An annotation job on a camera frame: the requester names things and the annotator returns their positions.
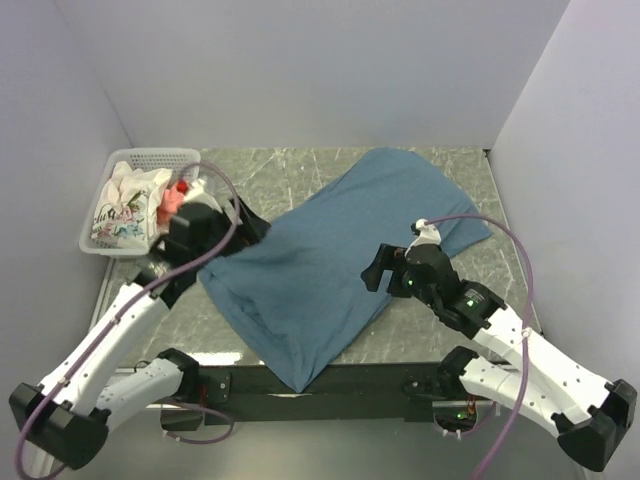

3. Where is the pink cloth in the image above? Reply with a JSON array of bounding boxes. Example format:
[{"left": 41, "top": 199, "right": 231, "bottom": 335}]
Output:
[{"left": 156, "top": 180, "right": 189, "bottom": 227}]

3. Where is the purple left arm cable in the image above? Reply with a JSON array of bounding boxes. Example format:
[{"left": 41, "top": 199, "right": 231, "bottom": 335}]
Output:
[{"left": 14, "top": 161, "right": 240, "bottom": 479}]

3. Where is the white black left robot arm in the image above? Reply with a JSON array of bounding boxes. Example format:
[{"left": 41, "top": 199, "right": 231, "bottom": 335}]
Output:
[{"left": 9, "top": 201, "right": 241, "bottom": 479}]

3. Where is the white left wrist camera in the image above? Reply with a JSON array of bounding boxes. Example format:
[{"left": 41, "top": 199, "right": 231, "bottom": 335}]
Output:
[{"left": 177, "top": 178, "right": 222, "bottom": 212}]

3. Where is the black base beam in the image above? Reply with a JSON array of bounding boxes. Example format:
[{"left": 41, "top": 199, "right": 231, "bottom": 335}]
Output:
[{"left": 178, "top": 362, "right": 469, "bottom": 422}]

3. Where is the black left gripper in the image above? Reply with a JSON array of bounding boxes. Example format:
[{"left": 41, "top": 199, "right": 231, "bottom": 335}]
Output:
[{"left": 191, "top": 194, "right": 269, "bottom": 268}]

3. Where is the blue pillowcase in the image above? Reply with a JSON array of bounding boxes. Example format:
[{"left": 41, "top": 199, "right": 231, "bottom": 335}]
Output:
[{"left": 200, "top": 148, "right": 490, "bottom": 392}]

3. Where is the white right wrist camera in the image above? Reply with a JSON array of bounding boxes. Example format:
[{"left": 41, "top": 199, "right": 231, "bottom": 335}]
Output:
[{"left": 409, "top": 219, "right": 441, "bottom": 249}]

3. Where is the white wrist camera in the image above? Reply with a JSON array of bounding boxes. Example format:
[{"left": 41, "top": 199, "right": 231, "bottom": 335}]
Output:
[
  {"left": 177, "top": 178, "right": 222, "bottom": 212},
  {"left": 409, "top": 219, "right": 441, "bottom": 249}
]

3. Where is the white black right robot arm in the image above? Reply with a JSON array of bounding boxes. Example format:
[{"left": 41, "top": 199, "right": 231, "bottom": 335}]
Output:
[{"left": 218, "top": 192, "right": 637, "bottom": 471}]

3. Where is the white printed cloth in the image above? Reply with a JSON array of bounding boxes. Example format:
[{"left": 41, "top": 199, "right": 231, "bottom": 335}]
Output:
[{"left": 91, "top": 161, "right": 172, "bottom": 249}]

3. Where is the white plastic basket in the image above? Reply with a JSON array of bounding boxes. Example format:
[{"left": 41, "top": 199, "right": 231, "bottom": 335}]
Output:
[{"left": 79, "top": 148, "right": 201, "bottom": 257}]

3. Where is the aluminium rail frame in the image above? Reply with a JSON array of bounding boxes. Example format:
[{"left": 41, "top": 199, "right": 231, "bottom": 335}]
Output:
[{"left": 29, "top": 259, "right": 603, "bottom": 480}]

